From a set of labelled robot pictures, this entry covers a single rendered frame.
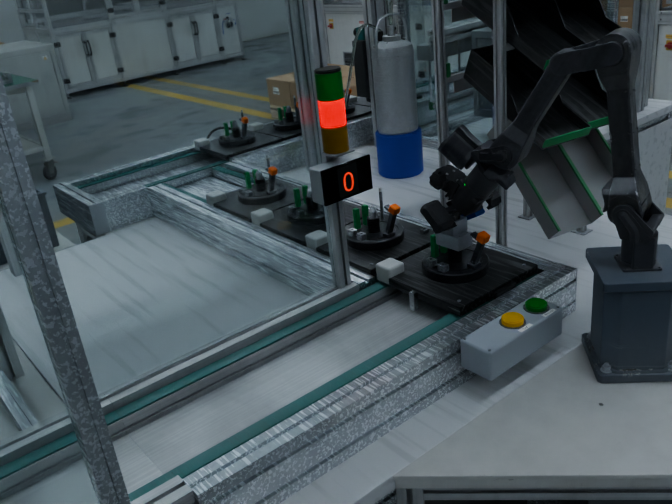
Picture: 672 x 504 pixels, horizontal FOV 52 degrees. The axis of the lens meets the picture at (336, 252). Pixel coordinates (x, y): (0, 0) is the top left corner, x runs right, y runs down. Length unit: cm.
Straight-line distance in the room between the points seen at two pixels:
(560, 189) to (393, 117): 83
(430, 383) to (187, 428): 42
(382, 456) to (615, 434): 38
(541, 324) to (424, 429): 29
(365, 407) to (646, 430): 45
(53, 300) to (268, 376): 60
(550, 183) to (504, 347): 52
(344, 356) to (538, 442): 38
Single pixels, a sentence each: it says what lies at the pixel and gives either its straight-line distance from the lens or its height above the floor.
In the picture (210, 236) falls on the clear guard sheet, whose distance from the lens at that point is 126.
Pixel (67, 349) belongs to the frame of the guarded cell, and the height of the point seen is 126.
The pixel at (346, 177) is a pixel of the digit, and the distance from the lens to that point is 134.
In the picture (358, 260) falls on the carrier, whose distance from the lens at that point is 156.
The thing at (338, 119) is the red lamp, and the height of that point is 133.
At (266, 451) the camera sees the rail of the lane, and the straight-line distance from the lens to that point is 107.
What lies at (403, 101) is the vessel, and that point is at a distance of 232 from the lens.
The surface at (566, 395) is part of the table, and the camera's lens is 131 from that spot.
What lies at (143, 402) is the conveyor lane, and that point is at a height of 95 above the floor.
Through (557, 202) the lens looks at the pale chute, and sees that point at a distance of 164.
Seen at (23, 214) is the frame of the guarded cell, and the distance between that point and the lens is 75.
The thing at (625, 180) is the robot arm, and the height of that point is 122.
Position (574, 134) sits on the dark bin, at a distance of 156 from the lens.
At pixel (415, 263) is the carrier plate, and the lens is 152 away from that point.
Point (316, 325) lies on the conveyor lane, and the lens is 139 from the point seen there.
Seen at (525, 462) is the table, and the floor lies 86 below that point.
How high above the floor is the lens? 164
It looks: 25 degrees down
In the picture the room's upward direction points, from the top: 7 degrees counter-clockwise
